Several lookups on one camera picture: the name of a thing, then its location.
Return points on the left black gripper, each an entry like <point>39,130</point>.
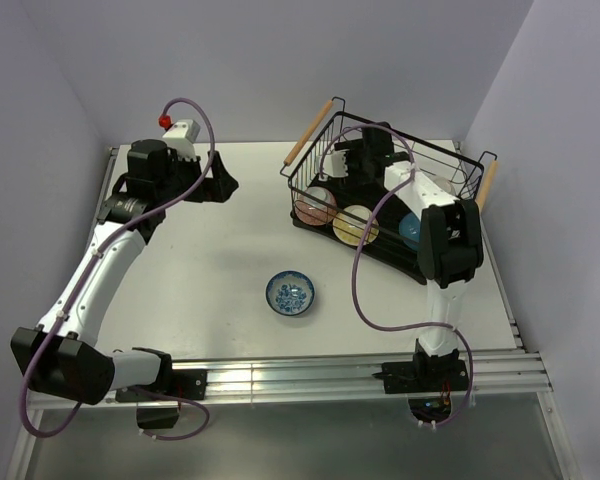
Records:
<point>216,189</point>

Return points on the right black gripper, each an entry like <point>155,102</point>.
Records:
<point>356,145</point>

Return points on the yellow blue sun bowl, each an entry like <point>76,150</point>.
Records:
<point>349,225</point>

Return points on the plain blue bowl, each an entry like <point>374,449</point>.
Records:
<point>409,230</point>

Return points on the white blue-striped bowl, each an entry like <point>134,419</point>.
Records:
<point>445,185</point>

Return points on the white blue floral bowl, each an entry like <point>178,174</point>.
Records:
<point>290,293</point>

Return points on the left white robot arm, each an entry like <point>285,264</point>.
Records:
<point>59,355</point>

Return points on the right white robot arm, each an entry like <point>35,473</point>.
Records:
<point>449,253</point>

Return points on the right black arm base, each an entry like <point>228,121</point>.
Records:
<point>437,376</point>

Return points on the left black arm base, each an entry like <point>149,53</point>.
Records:
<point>160,408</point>

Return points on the black wire dish rack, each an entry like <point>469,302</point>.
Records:
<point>383,243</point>

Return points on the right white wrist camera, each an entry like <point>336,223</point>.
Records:
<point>334,165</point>

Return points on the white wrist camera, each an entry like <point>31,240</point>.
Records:
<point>180,136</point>
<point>334,165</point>

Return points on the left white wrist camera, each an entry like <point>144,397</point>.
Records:
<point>180,136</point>

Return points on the left wooden rack handle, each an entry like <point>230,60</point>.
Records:
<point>314,124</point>

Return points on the wooden rack handle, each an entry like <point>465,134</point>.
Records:
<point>486,184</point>
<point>314,124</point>

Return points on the right wooden rack handle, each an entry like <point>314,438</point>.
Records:
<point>486,184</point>

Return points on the aluminium mounting rail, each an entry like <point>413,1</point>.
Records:
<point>336,378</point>

